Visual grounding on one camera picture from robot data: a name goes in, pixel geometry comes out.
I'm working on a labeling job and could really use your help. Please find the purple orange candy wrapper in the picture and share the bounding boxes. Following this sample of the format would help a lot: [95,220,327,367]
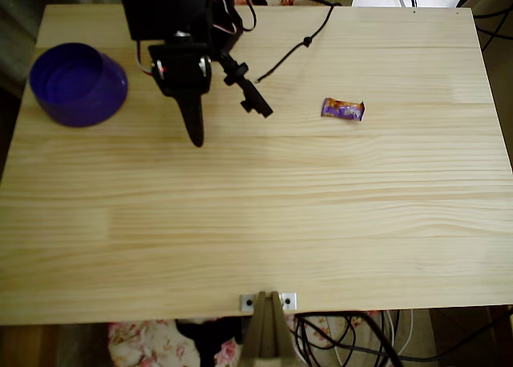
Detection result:
[320,97,366,123]

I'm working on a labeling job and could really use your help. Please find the purple plastic bowl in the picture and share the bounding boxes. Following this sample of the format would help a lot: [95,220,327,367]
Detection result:
[29,42,129,128]

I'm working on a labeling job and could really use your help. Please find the grey green curtain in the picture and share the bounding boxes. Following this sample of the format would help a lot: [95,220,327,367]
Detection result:
[0,0,121,98]

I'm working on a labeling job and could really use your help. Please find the black fabric item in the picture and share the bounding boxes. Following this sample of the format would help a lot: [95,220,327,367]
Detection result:
[175,317,244,367]

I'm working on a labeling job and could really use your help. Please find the floral pink white cloth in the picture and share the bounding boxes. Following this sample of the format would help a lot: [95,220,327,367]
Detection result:
[107,310,382,367]

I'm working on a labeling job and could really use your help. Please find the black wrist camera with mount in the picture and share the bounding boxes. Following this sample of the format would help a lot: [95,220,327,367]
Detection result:
[218,52,274,120]

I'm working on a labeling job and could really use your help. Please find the black camera cable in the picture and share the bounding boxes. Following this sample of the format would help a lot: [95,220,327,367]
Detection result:
[255,0,336,83]

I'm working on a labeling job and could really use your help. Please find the silver metal bracket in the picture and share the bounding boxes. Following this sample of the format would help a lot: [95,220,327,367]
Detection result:
[239,292,298,313]

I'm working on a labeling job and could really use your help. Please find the thick black cable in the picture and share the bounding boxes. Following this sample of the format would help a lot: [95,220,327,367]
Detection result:
[340,310,406,367]

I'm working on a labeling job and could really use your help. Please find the white cable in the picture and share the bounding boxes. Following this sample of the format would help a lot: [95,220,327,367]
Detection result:
[332,309,414,367]

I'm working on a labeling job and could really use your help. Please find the thin black cable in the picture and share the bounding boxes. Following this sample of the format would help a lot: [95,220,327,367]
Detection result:
[294,306,513,367]

